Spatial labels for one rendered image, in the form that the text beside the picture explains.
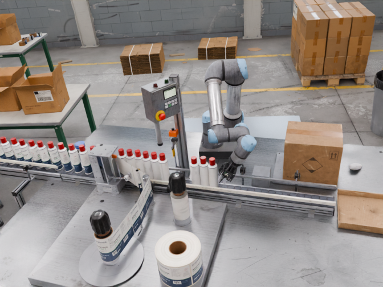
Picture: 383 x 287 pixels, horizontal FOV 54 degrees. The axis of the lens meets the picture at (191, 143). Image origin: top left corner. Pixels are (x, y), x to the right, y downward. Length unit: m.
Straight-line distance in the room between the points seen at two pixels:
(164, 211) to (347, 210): 0.97
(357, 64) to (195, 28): 3.27
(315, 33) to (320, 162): 3.18
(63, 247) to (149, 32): 6.02
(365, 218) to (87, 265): 1.39
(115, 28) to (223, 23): 2.10
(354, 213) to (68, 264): 1.45
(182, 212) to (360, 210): 0.94
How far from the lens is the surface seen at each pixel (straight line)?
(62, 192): 2.46
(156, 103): 1.96
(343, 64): 5.40
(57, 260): 1.99
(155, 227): 1.98
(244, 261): 1.86
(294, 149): 2.12
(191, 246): 1.67
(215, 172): 2.06
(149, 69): 6.11
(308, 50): 5.22
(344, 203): 2.19
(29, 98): 3.61
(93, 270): 1.86
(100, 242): 1.75
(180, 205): 1.86
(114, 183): 2.21
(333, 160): 2.15
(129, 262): 1.84
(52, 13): 8.14
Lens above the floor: 2.27
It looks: 33 degrees down
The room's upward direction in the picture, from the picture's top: 6 degrees counter-clockwise
